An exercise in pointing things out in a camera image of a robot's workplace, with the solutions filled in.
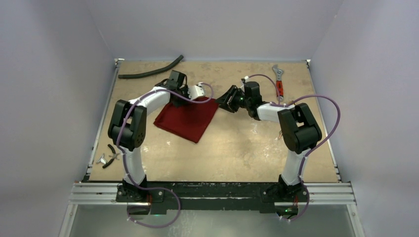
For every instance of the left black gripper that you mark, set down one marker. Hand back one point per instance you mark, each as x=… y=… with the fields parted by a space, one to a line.
x=185 y=89

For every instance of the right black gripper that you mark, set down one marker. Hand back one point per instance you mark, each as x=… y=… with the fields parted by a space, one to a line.
x=231 y=99

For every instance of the dark red cloth napkin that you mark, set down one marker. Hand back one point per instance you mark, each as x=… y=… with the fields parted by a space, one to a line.
x=188 y=121

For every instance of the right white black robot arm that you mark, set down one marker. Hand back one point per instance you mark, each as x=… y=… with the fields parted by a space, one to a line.
x=300 y=130

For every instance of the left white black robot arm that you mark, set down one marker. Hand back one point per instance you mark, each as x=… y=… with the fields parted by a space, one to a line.
x=127 y=127

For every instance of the black foam tube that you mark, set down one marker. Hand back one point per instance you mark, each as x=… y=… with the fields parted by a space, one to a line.
x=153 y=72

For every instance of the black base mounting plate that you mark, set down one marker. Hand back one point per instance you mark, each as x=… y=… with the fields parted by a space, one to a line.
x=265 y=197

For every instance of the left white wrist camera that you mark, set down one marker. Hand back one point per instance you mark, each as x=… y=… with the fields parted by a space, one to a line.
x=196 y=91

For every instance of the adjustable wrench red handle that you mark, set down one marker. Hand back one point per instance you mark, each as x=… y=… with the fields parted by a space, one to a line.
x=279 y=85

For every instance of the aluminium rail frame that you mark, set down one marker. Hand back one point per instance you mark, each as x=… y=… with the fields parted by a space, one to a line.
x=234 y=148

